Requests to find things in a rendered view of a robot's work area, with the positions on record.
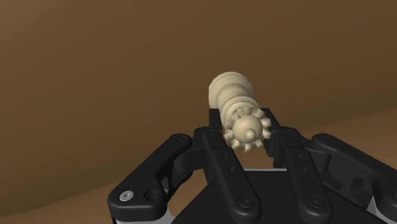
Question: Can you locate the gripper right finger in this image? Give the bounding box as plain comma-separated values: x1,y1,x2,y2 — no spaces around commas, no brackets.
262,108,397,224

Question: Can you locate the cream chess queen piece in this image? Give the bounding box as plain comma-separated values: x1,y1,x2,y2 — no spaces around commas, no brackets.
207,71,272,153

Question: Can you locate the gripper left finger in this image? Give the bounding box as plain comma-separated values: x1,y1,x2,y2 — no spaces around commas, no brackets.
107,108,263,224

